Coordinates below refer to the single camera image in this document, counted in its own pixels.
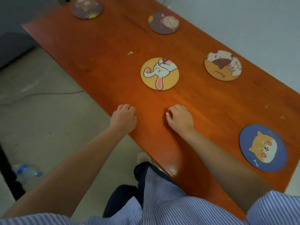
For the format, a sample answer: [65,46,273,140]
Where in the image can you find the person's right hand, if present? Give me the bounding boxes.
[166,104,195,137]

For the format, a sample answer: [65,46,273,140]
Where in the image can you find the person's left hand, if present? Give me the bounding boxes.
[110,104,137,135]

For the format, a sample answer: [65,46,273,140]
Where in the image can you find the person's right forearm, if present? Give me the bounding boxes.
[181,128,274,215]

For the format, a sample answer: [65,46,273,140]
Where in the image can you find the person's left forearm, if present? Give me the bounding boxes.
[0,126,130,220]

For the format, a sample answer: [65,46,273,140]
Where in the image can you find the light shoe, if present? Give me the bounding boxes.
[137,152,152,165]

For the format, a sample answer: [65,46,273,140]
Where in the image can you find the yellow rabbit coaster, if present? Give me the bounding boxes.
[140,57,180,91]

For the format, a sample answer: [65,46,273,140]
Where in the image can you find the orange cat coaster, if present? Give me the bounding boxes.
[204,50,242,81]

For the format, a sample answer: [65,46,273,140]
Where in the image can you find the dark navy trousers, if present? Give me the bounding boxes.
[102,162,174,218]

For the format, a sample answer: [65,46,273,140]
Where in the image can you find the blue white striped shirt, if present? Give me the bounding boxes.
[0,167,300,225]

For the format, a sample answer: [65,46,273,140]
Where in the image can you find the purple lion coaster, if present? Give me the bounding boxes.
[148,12,180,35]

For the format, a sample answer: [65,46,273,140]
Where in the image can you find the blue dog coaster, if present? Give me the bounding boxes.
[239,124,287,172]

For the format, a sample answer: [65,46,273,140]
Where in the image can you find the clear plastic water bottle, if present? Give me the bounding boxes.
[12,163,43,185]

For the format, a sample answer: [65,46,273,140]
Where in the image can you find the purple coaster with yellow print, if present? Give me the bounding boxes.
[71,0,104,20]

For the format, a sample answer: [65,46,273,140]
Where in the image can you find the black furniture edge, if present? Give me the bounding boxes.
[0,143,26,201]

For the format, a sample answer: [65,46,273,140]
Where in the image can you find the grey cabinet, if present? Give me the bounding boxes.
[0,32,39,69]

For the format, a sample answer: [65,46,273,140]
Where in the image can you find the grey floor cable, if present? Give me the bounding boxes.
[0,90,85,106]

